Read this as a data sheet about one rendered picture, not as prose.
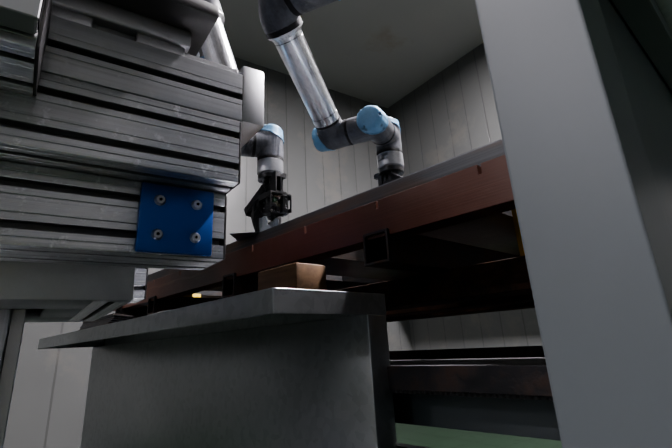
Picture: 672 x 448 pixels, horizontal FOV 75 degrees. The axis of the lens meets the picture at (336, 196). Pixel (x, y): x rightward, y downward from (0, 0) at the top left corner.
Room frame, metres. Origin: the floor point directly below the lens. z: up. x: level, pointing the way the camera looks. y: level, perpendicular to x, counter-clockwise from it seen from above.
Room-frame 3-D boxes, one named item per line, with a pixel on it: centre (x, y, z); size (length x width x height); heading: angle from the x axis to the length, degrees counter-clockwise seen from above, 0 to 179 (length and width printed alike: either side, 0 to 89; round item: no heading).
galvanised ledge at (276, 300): (1.06, 0.46, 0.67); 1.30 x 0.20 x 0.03; 44
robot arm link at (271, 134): (1.15, 0.19, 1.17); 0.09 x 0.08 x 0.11; 108
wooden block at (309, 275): (0.69, 0.08, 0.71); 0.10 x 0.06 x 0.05; 45
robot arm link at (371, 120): (1.07, -0.10, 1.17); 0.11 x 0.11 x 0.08; 65
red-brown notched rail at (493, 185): (1.00, 0.23, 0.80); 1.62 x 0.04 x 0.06; 44
